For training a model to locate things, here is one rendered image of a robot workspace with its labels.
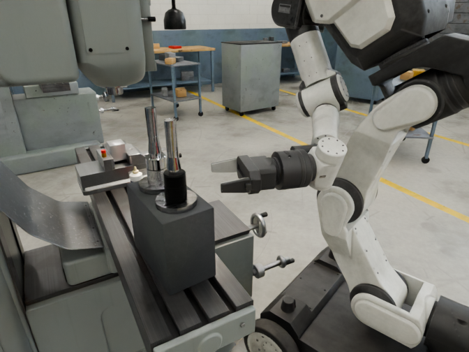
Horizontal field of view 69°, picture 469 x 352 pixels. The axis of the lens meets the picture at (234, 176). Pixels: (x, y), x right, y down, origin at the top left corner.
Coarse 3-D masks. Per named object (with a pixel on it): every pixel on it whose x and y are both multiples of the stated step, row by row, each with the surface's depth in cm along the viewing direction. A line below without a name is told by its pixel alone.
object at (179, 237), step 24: (144, 192) 79; (192, 192) 77; (144, 216) 76; (168, 216) 70; (192, 216) 71; (144, 240) 81; (168, 240) 70; (192, 240) 73; (168, 264) 72; (192, 264) 76; (168, 288) 74
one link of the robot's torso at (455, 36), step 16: (416, 48) 78; (432, 48) 74; (448, 48) 72; (464, 48) 71; (384, 64) 83; (400, 64) 79; (416, 64) 77; (432, 64) 75; (448, 64) 73; (464, 64) 71; (384, 80) 83; (448, 80) 75; (464, 80) 72; (464, 96) 75
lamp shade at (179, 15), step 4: (172, 8) 110; (176, 8) 110; (168, 12) 109; (172, 12) 109; (176, 12) 109; (180, 12) 110; (164, 16) 111; (168, 16) 109; (172, 16) 109; (176, 16) 109; (180, 16) 109; (164, 20) 110; (168, 20) 109; (172, 20) 109; (176, 20) 109; (180, 20) 110; (184, 20) 111; (164, 24) 111; (168, 24) 110; (172, 24) 109; (176, 24) 109; (180, 24) 110; (184, 24) 111; (164, 28) 112; (168, 28) 110; (172, 28) 110; (176, 28) 110; (180, 28) 110; (184, 28) 112
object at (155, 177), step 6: (162, 162) 78; (150, 168) 78; (156, 168) 78; (162, 168) 78; (150, 174) 79; (156, 174) 78; (162, 174) 79; (150, 180) 79; (156, 180) 79; (162, 180) 80
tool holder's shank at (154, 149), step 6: (144, 108) 74; (150, 108) 73; (150, 114) 74; (150, 120) 74; (156, 120) 75; (150, 126) 75; (156, 126) 75; (150, 132) 75; (156, 132) 76; (150, 138) 76; (156, 138) 76; (150, 144) 76; (156, 144) 77; (150, 150) 77; (156, 150) 77; (156, 156) 78
